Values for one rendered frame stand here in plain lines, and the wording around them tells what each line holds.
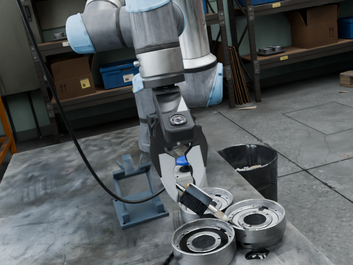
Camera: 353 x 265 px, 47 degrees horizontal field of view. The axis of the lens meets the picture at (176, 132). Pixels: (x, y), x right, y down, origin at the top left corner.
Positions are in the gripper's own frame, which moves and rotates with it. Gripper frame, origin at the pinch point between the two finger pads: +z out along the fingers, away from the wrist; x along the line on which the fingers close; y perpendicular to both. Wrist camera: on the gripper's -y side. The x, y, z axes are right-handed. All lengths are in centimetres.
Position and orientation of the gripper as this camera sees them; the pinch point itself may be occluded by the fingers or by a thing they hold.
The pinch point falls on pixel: (186, 193)
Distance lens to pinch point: 70.6
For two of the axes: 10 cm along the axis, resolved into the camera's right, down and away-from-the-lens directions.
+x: -9.6, 2.1, -1.6
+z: 1.8, 9.7, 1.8
